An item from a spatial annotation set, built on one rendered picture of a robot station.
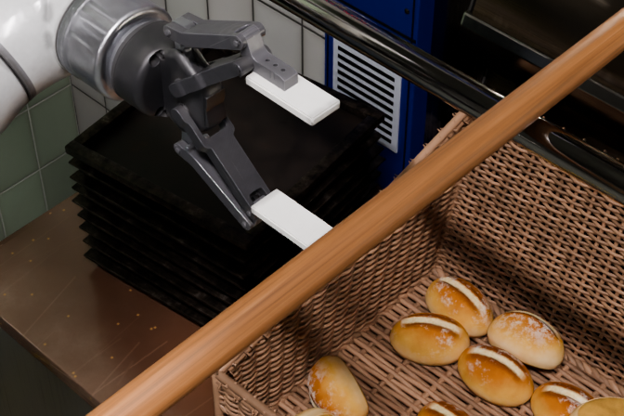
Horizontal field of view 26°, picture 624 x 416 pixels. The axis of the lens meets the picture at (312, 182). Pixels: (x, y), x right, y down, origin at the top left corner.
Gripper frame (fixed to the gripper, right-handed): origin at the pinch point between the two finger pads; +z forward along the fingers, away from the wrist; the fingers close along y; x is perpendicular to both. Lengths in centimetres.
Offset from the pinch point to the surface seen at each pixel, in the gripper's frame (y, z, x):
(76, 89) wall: 90, -114, -54
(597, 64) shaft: 0.0, 7.6, -26.0
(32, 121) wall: 93, -115, -44
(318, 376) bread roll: 55, -16, -17
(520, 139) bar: 3.6, 6.6, -17.6
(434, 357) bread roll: 58, -10, -31
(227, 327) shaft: -0.8, 6.8, 15.5
